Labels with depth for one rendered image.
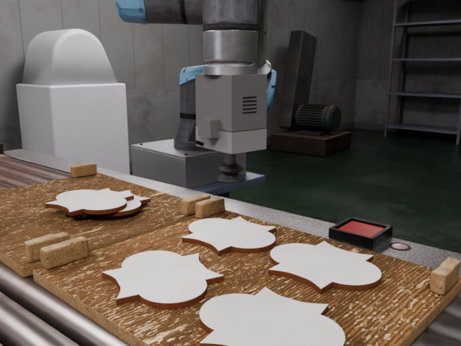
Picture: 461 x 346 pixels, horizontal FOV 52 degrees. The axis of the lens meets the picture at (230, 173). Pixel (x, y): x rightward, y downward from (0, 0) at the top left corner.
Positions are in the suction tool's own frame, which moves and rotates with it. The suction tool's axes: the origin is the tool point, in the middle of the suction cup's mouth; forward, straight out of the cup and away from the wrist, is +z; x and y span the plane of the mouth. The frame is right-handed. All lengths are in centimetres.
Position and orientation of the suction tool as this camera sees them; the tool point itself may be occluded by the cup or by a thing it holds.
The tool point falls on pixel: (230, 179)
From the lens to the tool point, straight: 68.4
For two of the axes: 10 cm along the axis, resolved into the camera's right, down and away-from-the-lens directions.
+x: 7.8, -1.4, 6.0
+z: 0.0, 9.7, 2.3
